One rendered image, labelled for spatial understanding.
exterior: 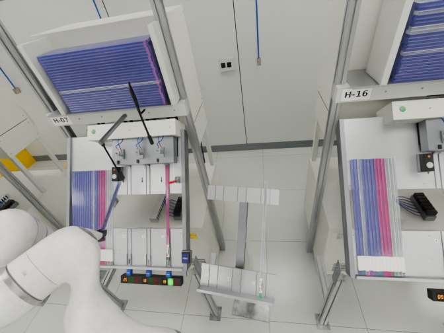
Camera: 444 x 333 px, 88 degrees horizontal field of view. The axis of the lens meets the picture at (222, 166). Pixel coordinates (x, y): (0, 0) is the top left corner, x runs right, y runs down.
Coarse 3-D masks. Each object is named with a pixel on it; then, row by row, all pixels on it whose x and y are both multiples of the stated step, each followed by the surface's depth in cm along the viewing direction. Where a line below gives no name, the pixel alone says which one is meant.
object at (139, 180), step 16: (80, 144) 130; (96, 144) 128; (80, 160) 129; (96, 160) 127; (128, 176) 123; (144, 176) 122; (160, 176) 120; (128, 192) 123; (144, 192) 121; (160, 192) 120; (176, 192) 118
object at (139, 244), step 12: (120, 228) 123; (132, 228) 122; (144, 228) 121; (120, 240) 122; (132, 240) 121; (144, 240) 120; (156, 240) 118; (180, 240) 116; (120, 252) 122; (132, 252) 120; (144, 252) 119; (156, 252) 118; (180, 252) 116; (120, 264) 121; (132, 264) 120; (144, 264) 119; (156, 264) 118; (168, 264) 117; (180, 264) 115
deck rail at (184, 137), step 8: (184, 136) 118; (184, 144) 118; (184, 152) 117; (184, 160) 117; (184, 168) 117; (184, 176) 116; (184, 184) 116; (184, 192) 116; (184, 200) 116; (184, 208) 115; (184, 216) 115; (184, 224) 115; (184, 232) 115; (184, 240) 114; (184, 248) 114; (184, 264) 114
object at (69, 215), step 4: (68, 140) 130; (68, 144) 130; (68, 148) 130; (68, 152) 130; (68, 156) 129; (68, 160) 129; (68, 164) 129; (68, 168) 129; (68, 172) 129; (68, 176) 129; (68, 180) 129; (68, 184) 128; (68, 188) 128; (68, 192) 128; (68, 196) 128; (68, 200) 128; (68, 204) 128; (68, 208) 128; (68, 212) 127; (68, 216) 127; (68, 220) 127; (68, 224) 127
